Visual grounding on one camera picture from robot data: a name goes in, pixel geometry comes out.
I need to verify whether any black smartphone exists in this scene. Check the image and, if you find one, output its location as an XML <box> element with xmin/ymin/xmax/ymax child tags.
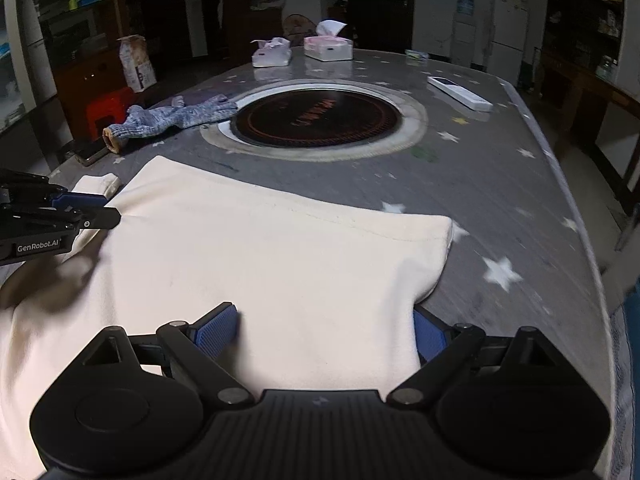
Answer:
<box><xmin>74</xmin><ymin>138</ymin><xmax>111</xmax><ymax>167</ymax></box>

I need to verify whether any round black induction cooker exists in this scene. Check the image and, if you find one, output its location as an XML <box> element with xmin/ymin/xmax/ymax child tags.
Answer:
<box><xmin>231</xmin><ymin>89</ymin><xmax>401</xmax><ymax>148</ymax></box>

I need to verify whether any white paper bag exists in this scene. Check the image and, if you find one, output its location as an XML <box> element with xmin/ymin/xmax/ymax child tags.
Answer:
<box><xmin>118</xmin><ymin>35</ymin><xmax>156</xmax><ymax>93</ymax></box>

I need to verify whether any white remote control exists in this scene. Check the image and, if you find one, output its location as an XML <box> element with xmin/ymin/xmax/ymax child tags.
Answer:
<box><xmin>427</xmin><ymin>76</ymin><xmax>494</xmax><ymax>113</ymax></box>

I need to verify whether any cream white garment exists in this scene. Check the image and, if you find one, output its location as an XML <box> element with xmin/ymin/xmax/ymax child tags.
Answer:
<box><xmin>1</xmin><ymin>157</ymin><xmax>452</xmax><ymax>479</ymax></box>

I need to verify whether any water dispenser with blue bottle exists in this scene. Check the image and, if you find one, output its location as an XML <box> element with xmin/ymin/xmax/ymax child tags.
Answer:
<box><xmin>450</xmin><ymin>0</ymin><xmax>476</xmax><ymax>67</ymax></box>

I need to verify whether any red plastic stool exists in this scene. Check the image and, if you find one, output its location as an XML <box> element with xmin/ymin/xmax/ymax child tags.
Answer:
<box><xmin>70</xmin><ymin>87</ymin><xmax>136</xmax><ymax>141</ymax></box>

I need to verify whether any pink tissue box with tissue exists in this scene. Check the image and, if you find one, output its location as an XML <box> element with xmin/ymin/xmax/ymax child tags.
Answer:
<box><xmin>304</xmin><ymin>20</ymin><xmax>352</xmax><ymax>62</ymax></box>

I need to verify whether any white pink tissue box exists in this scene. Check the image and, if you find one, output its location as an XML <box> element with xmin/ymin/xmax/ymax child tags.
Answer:
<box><xmin>252</xmin><ymin>37</ymin><xmax>292</xmax><ymax>68</ymax></box>

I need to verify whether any white refrigerator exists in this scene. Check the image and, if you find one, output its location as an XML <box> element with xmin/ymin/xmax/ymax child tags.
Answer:
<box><xmin>486</xmin><ymin>0</ymin><xmax>529</xmax><ymax>86</ymax></box>

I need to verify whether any blue knitted glove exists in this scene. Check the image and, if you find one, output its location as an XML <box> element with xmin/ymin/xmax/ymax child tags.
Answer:
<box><xmin>102</xmin><ymin>94</ymin><xmax>238</xmax><ymax>154</ymax></box>

